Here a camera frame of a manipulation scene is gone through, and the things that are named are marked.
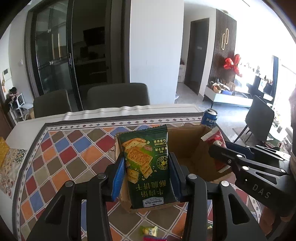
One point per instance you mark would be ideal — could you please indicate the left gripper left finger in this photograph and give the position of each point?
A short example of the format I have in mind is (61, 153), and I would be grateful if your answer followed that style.
(61, 220)

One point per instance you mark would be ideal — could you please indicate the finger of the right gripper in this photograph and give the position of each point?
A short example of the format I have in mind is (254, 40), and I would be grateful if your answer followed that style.
(233, 155)
(259, 153)

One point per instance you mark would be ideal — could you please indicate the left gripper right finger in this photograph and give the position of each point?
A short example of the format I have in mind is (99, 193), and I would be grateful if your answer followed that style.
(232, 220)

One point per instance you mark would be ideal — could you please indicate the red pink snack packet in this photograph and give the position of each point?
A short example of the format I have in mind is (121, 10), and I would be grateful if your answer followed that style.
(214, 137)

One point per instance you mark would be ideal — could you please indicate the green yellow small candy packet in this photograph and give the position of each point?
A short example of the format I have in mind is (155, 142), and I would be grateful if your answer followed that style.
(148, 231)

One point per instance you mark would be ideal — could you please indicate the green cracker packet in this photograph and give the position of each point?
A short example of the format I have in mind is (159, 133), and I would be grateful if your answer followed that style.
(147, 167)

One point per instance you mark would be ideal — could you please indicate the magenta snack bag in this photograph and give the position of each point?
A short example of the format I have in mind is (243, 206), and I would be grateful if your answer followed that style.
(151, 238)

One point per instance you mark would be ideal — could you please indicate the dark side chair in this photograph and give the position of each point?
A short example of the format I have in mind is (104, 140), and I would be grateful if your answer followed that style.
(259, 120)

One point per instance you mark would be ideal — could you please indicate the blue pepsi can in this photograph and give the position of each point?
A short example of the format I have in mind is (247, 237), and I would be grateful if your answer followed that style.
(209, 117)

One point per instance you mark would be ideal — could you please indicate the cardboard box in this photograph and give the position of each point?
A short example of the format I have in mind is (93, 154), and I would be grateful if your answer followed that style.
(185, 142)

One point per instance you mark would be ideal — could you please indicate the white low tv cabinet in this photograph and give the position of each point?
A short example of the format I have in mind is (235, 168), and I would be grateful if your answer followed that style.
(219, 98)

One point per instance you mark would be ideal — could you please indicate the colourful diamond tablecloth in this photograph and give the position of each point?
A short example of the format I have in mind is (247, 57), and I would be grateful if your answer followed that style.
(77, 152)

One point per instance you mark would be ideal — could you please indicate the patterned place mat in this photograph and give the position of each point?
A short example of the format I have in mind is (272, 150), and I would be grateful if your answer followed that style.
(9, 169)

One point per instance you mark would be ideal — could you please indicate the red balloon decoration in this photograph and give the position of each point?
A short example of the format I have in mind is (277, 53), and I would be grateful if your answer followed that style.
(232, 64)

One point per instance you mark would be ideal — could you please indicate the woven yellow tissue box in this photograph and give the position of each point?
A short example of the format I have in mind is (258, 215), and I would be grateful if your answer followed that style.
(4, 148)

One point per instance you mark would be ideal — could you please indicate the dark interior door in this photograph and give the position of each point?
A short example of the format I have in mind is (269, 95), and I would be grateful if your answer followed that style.
(198, 43)

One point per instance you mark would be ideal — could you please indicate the dark dining chair left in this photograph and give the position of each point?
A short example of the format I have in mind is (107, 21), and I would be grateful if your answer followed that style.
(52, 103)

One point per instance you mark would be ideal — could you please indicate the dark dining chair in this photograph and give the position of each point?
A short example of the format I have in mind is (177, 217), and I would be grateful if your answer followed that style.
(117, 95)
(52, 103)

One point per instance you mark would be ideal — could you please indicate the white shelf with toy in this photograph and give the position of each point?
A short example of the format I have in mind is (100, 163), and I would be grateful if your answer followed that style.
(17, 105)

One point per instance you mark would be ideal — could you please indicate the dark dining chair right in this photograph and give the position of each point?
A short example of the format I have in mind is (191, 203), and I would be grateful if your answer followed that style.
(117, 95)

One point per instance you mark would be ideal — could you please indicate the black glass sliding door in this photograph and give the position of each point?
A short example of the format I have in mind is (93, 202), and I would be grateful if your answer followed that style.
(77, 45)

